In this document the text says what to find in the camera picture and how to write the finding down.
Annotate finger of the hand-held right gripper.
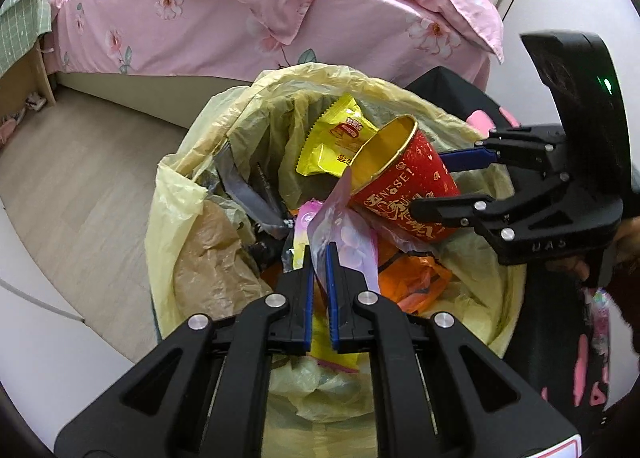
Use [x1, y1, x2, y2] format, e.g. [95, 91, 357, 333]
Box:
[412, 173, 581, 239]
[440, 124, 568, 172]

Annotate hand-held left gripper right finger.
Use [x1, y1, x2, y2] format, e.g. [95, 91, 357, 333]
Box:
[325, 243, 583, 458]

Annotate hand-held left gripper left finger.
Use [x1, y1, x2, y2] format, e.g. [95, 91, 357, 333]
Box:
[54, 244, 316, 458]

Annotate red paper cup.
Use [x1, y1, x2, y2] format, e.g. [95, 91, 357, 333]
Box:
[347, 114, 463, 244]

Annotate pink snack packet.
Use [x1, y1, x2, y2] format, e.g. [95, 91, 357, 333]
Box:
[295, 171, 382, 374]

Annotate orange snack wrapper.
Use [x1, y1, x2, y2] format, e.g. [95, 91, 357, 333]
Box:
[377, 251, 453, 315]

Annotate grey foil wrapper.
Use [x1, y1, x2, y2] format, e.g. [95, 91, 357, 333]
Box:
[215, 143, 296, 239]

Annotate yellow snack packet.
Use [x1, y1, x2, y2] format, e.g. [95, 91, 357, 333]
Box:
[295, 94, 383, 178]

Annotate bin with yellow plastic bag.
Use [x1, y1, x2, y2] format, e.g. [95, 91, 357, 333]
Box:
[145, 63, 523, 458]

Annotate person's right hand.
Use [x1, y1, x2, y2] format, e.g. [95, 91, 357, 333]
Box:
[545, 253, 591, 283]

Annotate brown plastic bag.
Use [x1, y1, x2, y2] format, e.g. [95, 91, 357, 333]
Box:
[175, 198, 266, 311]

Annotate black pink-printed tablecloth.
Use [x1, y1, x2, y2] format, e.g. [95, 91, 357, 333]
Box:
[405, 66, 640, 419]

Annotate bed with pink sheet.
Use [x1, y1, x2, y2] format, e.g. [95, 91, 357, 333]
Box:
[45, 0, 506, 131]

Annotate pink slippers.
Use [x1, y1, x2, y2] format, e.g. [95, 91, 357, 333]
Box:
[0, 111, 26, 139]

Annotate green checked cloth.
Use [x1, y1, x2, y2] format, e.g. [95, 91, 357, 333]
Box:
[0, 0, 53, 76]

